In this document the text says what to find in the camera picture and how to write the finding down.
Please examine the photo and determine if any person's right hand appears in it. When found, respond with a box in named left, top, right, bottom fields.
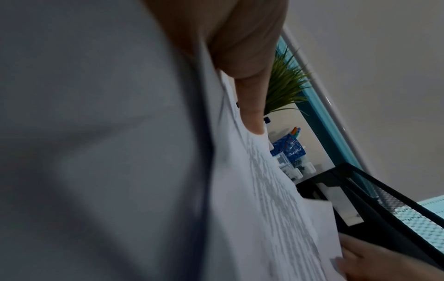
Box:
left=338, top=233, right=444, bottom=281

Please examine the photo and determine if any person's left hand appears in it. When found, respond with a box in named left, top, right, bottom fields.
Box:
left=142, top=0, right=290, bottom=135

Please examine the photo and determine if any black mesh paper tray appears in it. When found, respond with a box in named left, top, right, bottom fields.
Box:
left=296, top=162, right=444, bottom=272

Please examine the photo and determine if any printed paper bundle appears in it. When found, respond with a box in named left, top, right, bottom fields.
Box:
left=0, top=0, right=344, bottom=281

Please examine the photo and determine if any potted green plant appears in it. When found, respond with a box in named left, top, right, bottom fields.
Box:
left=263, top=45, right=313, bottom=116

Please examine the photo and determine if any blue pen holder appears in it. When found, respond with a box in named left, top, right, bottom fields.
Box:
left=270, top=134, right=307, bottom=163

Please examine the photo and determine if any white tape dispenser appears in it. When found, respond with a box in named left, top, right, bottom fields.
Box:
left=287, top=162, right=316, bottom=181

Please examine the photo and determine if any clear plastic lidded box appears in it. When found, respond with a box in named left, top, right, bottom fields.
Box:
left=276, top=152, right=296, bottom=172

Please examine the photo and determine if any wide grey roller blind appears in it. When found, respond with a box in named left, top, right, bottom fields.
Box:
left=282, top=0, right=444, bottom=201

